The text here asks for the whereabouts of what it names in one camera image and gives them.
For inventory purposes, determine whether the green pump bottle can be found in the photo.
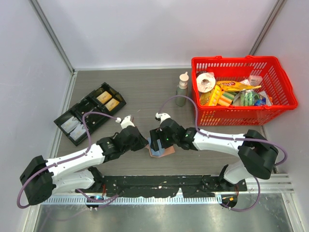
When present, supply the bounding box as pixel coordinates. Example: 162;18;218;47
175;72;189;107

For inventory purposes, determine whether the silver card stack lower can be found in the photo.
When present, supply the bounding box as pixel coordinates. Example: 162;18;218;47
70;124;86;141

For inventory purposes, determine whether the yellow green sponge pack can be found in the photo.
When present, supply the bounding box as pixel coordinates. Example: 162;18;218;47
207;85;235;106

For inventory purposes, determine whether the black card organizer tray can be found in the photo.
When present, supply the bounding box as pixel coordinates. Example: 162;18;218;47
54;82;126;146

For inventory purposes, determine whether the silver card stack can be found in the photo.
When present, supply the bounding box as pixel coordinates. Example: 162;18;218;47
70;124;86;141
61;116;80;133

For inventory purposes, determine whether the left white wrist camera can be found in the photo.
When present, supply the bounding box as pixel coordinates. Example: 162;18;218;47
115;115;135;129

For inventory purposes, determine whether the toilet paper roll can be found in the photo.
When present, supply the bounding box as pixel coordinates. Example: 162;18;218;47
196;72;216;93

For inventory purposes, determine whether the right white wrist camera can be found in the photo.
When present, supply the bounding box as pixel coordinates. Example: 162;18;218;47
155;113;170;123

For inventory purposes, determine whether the yellow chips bag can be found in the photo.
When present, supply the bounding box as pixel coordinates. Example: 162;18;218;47
216;81;261;92

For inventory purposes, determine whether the blue packaged item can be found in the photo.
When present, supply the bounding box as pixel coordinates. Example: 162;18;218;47
253;95;272;106

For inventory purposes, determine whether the gold card stack upper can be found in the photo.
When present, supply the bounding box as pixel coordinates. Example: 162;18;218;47
96;91;112;104

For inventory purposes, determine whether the gold card stack lower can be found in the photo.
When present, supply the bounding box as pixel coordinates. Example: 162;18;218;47
105;98;120;112

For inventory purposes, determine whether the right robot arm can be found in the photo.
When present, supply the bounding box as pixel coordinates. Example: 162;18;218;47
149;118;279;191

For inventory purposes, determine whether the pink card holder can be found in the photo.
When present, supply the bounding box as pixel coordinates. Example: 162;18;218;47
146;137;175;158

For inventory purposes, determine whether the gold card stack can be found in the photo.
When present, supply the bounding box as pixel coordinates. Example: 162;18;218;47
96;91;112;104
105;98;120;112

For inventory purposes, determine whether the silver card stack upper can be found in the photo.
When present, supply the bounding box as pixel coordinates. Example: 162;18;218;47
61;116;80;133

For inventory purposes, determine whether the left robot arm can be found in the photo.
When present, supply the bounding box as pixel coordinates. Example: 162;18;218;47
18;126;149;208

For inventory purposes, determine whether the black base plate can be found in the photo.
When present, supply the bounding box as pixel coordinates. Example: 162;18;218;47
75;174;248;198

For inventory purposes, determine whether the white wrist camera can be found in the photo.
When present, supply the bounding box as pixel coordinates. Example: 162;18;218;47
155;113;170;123
115;115;135;129

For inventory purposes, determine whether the green packaged item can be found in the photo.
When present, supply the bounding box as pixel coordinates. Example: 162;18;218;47
240;90;254;106

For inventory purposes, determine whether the red shopping basket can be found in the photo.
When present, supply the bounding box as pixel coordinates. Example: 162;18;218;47
191;56;298;126

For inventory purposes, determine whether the white small packet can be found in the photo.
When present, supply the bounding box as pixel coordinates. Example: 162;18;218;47
248;75;263;86

